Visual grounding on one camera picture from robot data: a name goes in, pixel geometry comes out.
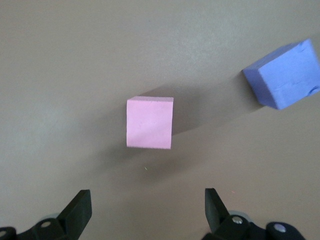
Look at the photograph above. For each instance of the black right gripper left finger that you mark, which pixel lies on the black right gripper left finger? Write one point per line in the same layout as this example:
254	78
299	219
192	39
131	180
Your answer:
72	217

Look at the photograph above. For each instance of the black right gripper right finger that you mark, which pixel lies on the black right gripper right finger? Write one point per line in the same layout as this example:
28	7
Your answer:
220	222

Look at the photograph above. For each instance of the pink foam cube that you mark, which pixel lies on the pink foam cube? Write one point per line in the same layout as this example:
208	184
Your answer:
150	122

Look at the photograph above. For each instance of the purple foam cube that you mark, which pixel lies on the purple foam cube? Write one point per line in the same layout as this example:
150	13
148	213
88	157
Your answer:
287	77

